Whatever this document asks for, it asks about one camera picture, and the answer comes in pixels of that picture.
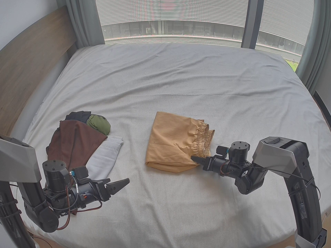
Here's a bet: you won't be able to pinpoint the brown garment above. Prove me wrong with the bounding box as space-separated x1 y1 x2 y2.
47 120 108 175

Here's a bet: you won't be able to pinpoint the bed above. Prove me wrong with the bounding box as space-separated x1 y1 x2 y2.
0 5 331 248

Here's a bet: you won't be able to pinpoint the olive green garment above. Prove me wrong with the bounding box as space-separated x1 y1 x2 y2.
86 114 112 135

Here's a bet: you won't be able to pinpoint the black garment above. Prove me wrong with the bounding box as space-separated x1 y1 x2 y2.
65 111 92 125

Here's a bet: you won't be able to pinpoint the grey-green curtain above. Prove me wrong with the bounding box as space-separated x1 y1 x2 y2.
54 0 105 49
295 0 331 95

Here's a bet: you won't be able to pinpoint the white garment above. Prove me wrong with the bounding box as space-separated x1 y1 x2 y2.
87 136 124 183

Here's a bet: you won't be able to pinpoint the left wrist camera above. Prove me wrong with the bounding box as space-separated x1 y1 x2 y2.
72 165 90 184

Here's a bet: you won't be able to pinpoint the tan drawstring shorts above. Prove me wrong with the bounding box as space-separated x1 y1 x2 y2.
144 111 216 173

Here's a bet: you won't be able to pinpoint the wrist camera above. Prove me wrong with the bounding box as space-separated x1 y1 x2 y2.
216 145 229 158
72 165 90 184

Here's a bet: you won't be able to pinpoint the window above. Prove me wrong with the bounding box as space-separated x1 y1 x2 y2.
93 0 314 64

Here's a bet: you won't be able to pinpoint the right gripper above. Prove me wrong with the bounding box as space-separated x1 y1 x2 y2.
191 156 228 175

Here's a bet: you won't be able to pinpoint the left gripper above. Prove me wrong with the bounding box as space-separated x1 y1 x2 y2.
77 178 130 205

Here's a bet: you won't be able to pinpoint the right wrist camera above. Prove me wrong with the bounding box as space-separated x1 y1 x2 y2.
216 145 229 158

